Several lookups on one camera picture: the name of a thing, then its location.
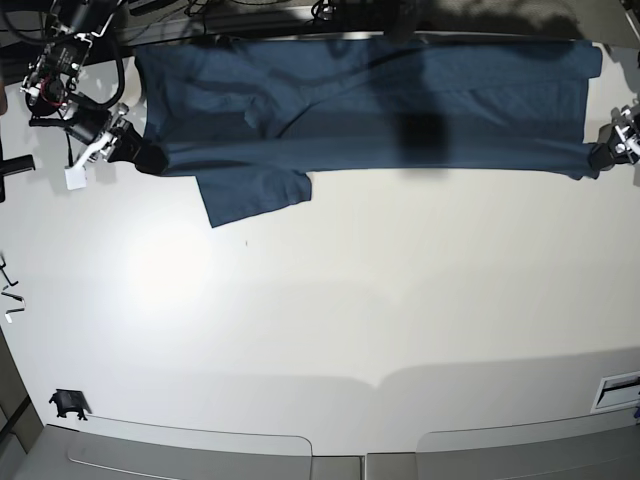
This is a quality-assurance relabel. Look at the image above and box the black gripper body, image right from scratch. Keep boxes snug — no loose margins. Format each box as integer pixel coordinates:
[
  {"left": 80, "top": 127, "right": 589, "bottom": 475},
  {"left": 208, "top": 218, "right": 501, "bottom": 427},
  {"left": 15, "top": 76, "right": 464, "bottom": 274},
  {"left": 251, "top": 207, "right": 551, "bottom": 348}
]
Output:
[{"left": 588, "top": 143, "right": 639, "bottom": 171}]

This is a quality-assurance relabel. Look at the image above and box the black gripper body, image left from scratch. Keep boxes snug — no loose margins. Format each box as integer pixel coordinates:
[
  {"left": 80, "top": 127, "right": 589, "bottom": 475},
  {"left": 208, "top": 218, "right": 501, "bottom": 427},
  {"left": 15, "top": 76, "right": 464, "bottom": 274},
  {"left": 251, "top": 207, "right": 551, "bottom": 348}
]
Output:
[{"left": 28, "top": 102, "right": 113, "bottom": 146}]

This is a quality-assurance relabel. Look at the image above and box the dark blue T-shirt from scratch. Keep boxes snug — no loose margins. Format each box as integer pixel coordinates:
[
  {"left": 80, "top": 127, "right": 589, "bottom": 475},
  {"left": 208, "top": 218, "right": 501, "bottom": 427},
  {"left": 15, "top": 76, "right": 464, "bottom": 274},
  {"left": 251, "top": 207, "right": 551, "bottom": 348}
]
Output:
[{"left": 135, "top": 38, "right": 603, "bottom": 227}]

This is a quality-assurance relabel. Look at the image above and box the person's hand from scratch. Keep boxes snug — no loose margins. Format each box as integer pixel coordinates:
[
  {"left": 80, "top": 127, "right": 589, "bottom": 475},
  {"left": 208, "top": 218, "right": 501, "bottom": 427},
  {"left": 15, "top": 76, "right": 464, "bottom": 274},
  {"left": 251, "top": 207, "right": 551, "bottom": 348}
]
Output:
[{"left": 0, "top": 79, "right": 8, "bottom": 116}]

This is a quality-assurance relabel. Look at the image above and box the black hex key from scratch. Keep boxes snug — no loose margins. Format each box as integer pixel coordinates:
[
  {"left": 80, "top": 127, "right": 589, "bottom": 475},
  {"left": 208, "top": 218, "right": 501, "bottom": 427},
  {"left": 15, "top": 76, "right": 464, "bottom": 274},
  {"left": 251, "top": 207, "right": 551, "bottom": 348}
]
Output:
[{"left": 0, "top": 254, "right": 19, "bottom": 288}]

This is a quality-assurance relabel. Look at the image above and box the silver hex key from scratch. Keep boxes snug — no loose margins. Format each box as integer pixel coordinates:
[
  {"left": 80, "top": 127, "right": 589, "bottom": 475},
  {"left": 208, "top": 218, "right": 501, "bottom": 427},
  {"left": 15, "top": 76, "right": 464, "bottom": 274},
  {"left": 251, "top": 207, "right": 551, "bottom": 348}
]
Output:
[{"left": 1, "top": 290, "right": 26, "bottom": 324}]

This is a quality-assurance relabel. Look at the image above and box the black plastic clip part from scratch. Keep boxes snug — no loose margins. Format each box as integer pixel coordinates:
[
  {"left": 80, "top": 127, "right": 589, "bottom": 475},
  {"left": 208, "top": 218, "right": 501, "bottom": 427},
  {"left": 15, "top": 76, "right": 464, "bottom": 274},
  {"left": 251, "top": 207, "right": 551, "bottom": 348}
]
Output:
[{"left": 49, "top": 389, "right": 92, "bottom": 421}]

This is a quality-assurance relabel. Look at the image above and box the grey left chair back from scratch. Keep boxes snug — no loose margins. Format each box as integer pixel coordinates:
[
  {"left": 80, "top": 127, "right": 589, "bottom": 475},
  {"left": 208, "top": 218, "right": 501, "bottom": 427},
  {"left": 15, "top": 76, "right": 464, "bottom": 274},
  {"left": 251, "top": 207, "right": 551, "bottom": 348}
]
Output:
[{"left": 15, "top": 426, "right": 362, "bottom": 479}]

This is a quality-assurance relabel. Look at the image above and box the grey chair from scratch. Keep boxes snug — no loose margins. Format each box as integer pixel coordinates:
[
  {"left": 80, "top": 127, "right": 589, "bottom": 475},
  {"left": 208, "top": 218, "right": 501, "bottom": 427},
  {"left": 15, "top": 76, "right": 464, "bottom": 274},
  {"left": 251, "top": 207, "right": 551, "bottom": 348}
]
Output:
[
  {"left": 364, "top": 410, "right": 639, "bottom": 479},
  {"left": 15, "top": 426, "right": 362, "bottom": 479}
]

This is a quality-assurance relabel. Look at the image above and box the grey right chair back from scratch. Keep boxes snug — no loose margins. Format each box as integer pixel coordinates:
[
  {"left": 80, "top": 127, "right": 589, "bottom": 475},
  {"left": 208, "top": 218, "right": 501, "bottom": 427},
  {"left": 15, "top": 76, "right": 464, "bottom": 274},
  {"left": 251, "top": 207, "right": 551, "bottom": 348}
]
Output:
[{"left": 364, "top": 410, "right": 639, "bottom": 479}]

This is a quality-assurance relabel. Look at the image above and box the white wrist camera, image left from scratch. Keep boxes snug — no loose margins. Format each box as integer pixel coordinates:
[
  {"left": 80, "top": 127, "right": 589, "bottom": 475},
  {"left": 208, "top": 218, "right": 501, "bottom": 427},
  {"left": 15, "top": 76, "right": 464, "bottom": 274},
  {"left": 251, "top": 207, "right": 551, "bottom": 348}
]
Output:
[{"left": 64, "top": 165, "right": 88, "bottom": 191}]

